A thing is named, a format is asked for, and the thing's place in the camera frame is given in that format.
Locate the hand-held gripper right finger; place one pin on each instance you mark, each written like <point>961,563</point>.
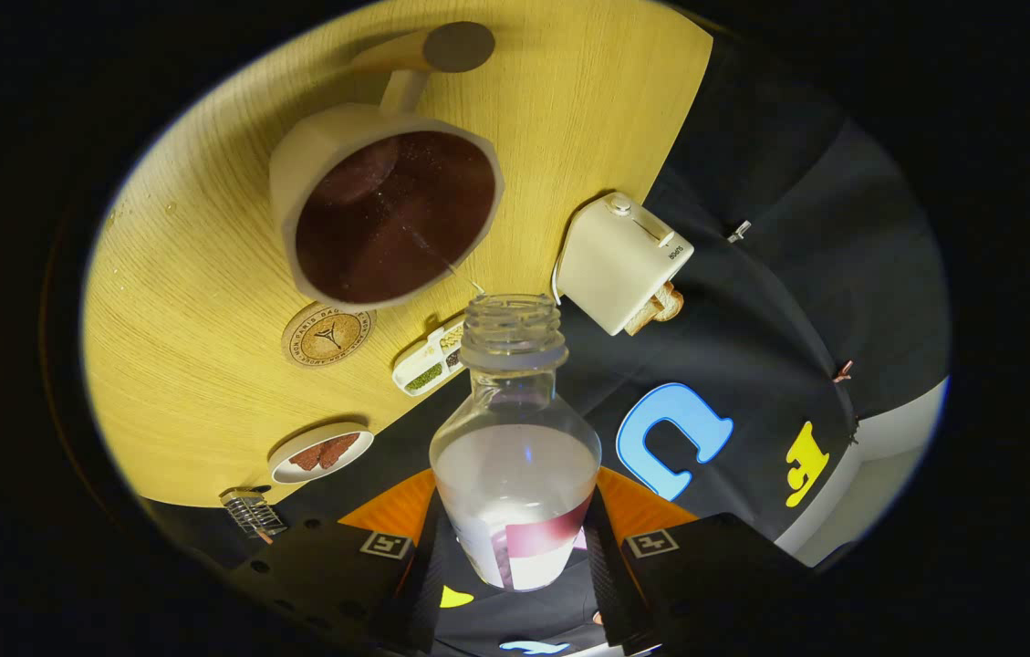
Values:
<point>715,575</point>

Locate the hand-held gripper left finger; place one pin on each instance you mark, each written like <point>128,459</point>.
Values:
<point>323,570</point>

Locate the clear plastic juice bottle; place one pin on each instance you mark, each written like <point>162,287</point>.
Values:
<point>514,465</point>

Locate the round cork coaster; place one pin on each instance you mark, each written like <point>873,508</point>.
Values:
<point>327,335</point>

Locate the cream cup with brown inside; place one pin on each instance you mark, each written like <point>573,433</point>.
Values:
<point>387,228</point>

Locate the white round plate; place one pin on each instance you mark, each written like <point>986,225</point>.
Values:
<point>282,470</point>

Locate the brown meat piece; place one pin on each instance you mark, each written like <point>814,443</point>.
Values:
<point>338,449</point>
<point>306,456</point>

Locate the white divided spice dish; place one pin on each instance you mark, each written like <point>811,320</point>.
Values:
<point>423,372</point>

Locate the copper clip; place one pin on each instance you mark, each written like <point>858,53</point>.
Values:
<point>842,371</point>

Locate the wooden table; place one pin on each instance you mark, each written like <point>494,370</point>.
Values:
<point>204,274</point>

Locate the cream toaster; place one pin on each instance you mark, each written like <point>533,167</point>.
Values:
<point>615,265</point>

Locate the silver clip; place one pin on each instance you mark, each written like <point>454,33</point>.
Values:
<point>739,231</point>

